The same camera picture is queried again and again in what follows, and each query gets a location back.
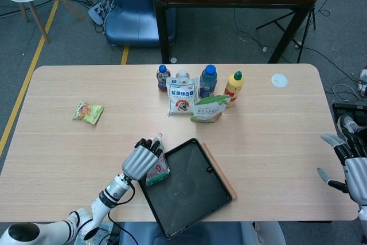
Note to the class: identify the black tripod stand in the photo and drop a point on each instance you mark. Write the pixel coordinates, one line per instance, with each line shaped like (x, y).
(266, 24)

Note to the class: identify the white cap bottle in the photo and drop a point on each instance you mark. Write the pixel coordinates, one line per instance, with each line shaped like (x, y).
(182, 73)

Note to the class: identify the white sugar bag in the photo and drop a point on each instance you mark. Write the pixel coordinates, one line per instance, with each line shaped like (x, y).
(182, 95)

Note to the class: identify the yellow bottle green cap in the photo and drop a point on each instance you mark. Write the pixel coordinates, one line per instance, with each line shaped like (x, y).
(235, 87)

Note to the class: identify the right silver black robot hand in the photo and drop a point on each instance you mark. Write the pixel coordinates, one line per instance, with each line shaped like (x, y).
(357, 176)

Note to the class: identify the black case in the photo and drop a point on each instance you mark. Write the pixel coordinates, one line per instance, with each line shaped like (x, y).
(349, 110)

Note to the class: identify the dark drink bottle blue cap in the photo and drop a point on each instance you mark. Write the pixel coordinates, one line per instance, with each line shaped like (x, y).
(162, 78)

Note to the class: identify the pink green snack packet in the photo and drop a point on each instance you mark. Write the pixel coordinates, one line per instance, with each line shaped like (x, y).
(157, 171)

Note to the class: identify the green yellow snack packet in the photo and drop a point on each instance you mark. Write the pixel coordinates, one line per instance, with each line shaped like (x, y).
(87, 112)

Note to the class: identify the white power strip with plugs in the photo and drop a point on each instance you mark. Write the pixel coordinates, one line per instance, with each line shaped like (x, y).
(96, 12)

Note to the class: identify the clear water bottle blue cap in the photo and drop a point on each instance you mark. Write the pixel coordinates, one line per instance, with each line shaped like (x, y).
(207, 81)

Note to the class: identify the small white floor disc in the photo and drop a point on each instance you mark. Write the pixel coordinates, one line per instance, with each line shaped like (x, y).
(173, 60)

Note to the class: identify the white round table grommet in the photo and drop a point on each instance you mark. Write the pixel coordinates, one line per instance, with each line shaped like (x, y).
(279, 80)

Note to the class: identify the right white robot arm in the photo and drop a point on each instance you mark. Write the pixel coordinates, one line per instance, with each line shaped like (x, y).
(363, 213)

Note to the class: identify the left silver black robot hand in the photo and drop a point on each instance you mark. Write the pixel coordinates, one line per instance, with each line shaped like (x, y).
(137, 163)

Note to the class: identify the black square plastic tray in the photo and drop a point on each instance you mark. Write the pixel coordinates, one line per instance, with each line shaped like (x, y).
(186, 190)

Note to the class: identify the green white standing pouch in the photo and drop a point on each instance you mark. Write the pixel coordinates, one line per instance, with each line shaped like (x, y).
(206, 110)

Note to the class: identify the white robot body panel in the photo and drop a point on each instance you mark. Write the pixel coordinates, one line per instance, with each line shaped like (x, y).
(269, 233)

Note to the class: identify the clear plastic bag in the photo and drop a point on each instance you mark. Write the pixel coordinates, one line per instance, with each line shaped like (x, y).
(105, 232)

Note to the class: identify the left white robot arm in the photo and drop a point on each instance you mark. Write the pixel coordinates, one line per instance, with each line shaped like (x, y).
(113, 190)

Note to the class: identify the grey sneaker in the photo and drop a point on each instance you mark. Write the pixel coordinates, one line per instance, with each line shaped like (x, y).
(348, 121)

